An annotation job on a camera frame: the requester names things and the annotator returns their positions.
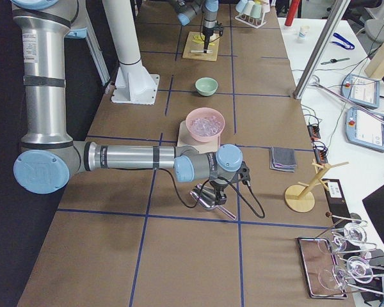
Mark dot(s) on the paper cup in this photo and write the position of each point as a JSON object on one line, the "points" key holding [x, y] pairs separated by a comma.
{"points": [[302, 33]]}

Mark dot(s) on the yellow plastic knife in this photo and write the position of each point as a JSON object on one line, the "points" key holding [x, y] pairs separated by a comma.
{"points": [[200, 39]]}

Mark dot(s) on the aluminium frame post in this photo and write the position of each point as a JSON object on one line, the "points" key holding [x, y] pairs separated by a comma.
{"points": [[336, 13]]}

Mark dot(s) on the pink bowl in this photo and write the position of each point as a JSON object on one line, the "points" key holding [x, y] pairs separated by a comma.
{"points": [[200, 113]]}

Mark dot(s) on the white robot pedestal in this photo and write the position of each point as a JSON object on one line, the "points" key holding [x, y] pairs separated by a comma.
{"points": [[133, 83]]}

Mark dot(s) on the cup rack with cups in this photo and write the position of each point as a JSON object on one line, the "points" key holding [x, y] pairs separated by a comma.
{"points": [[252, 13]]}

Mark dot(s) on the wooden cutting board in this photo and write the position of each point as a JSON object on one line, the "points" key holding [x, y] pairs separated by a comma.
{"points": [[190, 45]]}

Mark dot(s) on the green bowl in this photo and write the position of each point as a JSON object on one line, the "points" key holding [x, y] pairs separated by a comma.
{"points": [[206, 86]]}

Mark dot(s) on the beige tray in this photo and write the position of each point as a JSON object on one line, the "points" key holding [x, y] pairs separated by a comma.
{"points": [[185, 139]]}

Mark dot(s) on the teach pendant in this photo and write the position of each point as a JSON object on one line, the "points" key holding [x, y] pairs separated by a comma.
{"points": [[363, 130], [362, 90]]}

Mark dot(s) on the metal rod tool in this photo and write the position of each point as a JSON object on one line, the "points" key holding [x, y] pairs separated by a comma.
{"points": [[346, 100]]}

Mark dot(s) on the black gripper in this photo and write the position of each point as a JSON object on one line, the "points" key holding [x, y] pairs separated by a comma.
{"points": [[207, 32], [219, 187]]}

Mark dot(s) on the near teach pendant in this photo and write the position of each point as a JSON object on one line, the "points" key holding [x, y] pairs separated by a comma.
{"points": [[363, 130]]}

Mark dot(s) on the smart watch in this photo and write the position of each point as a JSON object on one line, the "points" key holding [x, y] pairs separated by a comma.
{"points": [[334, 60]]}

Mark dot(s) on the white plastic spoon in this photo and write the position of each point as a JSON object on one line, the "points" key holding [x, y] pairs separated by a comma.
{"points": [[196, 51]]}

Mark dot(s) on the folded grey cloth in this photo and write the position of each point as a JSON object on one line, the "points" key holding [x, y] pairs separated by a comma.
{"points": [[282, 159]]}

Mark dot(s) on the far teach pendant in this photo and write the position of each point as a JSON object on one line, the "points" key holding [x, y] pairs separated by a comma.
{"points": [[362, 90]]}

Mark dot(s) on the red cylinder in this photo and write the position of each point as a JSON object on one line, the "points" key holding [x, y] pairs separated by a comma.
{"points": [[291, 13]]}

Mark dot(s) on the steel ice scoop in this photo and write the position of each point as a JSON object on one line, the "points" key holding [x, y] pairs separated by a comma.
{"points": [[205, 197]]}

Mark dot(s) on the clear ice cubes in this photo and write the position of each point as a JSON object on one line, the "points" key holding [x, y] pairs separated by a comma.
{"points": [[206, 126]]}

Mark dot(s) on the metal tray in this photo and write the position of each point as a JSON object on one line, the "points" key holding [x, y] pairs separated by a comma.
{"points": [[317, 262]]}

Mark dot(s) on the glass holder rack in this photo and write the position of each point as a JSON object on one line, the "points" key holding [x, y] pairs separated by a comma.
{"points": [[350, 242]]}

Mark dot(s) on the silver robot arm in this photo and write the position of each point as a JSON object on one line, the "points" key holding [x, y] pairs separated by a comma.
{"points": [[50, 157], [186, 12]]}

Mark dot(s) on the wooden mug tree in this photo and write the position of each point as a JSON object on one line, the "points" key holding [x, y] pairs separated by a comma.
{"points": [[299, 197]]}

